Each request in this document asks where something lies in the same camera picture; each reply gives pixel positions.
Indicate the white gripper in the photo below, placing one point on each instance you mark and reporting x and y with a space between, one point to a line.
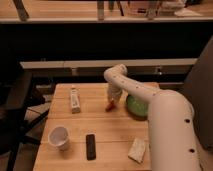
114 93

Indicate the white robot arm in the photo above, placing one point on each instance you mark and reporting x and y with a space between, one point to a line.
172 140

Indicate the green bowl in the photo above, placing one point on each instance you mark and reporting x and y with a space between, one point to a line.
136 107

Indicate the black remote control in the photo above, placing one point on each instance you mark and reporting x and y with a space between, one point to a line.
90 147

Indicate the white folded cloth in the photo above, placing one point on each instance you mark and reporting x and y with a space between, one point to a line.
137 150

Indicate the white paper cup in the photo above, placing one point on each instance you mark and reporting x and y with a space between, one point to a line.
59 138

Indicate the grey metal shelf rail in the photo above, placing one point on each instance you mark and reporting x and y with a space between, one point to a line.
97 67

